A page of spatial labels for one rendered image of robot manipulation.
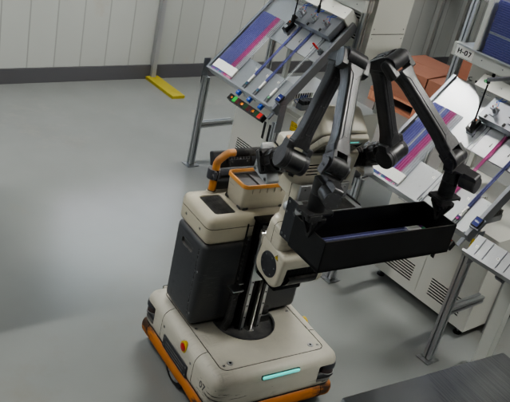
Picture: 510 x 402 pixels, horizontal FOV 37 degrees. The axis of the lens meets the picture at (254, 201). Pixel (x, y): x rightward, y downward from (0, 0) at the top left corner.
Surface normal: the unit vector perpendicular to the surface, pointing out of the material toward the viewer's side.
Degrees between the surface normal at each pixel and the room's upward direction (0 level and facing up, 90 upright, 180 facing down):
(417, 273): 90
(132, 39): 90
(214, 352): 0
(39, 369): 0
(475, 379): 0
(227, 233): 90
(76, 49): 90
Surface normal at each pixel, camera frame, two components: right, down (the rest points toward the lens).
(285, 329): 0.20, -0.87
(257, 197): 0.50, 0.52
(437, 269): -0.77, 0.14
